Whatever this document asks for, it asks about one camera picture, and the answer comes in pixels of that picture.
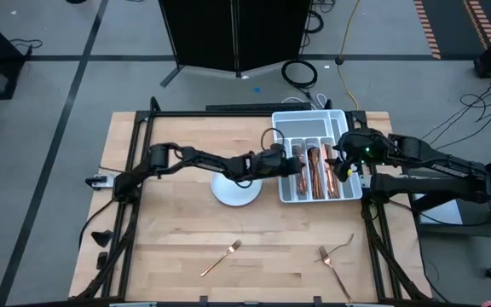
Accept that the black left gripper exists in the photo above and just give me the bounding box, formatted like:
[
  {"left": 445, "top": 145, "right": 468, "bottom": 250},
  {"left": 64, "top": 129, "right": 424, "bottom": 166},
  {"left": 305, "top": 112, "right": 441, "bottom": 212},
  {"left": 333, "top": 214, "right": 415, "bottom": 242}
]
[{"left": 248, "top": 142, "right": 307, "bottom": 179}]

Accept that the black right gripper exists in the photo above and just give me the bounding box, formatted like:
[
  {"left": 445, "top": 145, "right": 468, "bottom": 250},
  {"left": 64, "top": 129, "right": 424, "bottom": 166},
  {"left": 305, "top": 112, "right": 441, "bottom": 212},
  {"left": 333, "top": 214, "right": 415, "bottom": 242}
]
[{"left": 325, "top": 128, "right": 390, "bottom": 184}]

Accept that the white cutlery tray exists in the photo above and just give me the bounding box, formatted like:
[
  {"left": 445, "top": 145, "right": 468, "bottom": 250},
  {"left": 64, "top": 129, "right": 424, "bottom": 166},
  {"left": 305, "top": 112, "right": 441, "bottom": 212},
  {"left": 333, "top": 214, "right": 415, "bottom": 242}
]
[{"left": 270, "top": 109, "right": 364, "bottom": 205}]

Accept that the white round plate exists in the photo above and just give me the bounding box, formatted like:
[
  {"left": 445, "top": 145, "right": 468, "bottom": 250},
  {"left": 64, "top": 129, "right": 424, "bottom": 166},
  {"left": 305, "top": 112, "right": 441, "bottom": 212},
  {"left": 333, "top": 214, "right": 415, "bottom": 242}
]
[{"left": 210, "top": 170, "right": 264, "bottom": 208}]

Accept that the long black bar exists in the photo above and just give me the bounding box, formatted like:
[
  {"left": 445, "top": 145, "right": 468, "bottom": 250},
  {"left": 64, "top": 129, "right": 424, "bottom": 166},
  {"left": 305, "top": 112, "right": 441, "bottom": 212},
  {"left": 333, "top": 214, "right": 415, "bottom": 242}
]
[{"left": 205, "top": 101, "right": 314, "bottom": 113}]

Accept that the white paper sheet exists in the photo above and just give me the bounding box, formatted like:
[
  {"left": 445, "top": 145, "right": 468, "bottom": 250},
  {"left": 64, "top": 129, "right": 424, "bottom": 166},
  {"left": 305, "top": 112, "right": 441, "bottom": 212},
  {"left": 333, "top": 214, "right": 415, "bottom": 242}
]
[{"left": 411, "top": 191, "right": 465, "bottom": 226}]

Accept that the black folding screen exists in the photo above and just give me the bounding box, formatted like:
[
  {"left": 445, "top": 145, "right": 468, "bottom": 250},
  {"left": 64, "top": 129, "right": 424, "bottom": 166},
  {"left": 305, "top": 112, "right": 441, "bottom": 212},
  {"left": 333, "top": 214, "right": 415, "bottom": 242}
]
[{"left": 159, "top": 0, "right": 315, "bottom": 89}]

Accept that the white cable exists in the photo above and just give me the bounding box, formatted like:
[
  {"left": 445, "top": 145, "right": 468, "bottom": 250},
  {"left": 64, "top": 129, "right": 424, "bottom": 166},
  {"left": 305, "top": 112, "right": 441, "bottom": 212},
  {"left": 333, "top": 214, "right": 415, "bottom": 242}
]
[{"left": 282, "top": 92, "right": 328, "bottom": 110}]

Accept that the coiled black cable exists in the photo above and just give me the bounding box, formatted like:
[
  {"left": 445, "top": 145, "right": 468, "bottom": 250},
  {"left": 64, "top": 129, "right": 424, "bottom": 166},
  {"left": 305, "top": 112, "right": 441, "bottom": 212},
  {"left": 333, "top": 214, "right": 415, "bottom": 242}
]
[{"left": 281, "top": 59, "right": 319, "bottom": 90}]

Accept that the yellow floor cable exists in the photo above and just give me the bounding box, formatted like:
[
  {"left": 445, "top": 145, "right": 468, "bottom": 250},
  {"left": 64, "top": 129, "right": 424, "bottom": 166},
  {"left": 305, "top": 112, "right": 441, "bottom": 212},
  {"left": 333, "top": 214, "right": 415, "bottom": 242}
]
[{"left": 336, "top": 0, "right": 362, "bottom": 111}]

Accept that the black frame foot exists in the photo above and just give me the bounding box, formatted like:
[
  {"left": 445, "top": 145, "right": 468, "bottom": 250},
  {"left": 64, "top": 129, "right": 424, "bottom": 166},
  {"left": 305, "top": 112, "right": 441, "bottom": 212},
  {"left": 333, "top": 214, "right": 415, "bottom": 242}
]
[
  {"left": 91, "top": 229, "right": 115, "bottom": 248},
  {"left": 95, "top": 251, "right": 111, "bottom": 270}
]

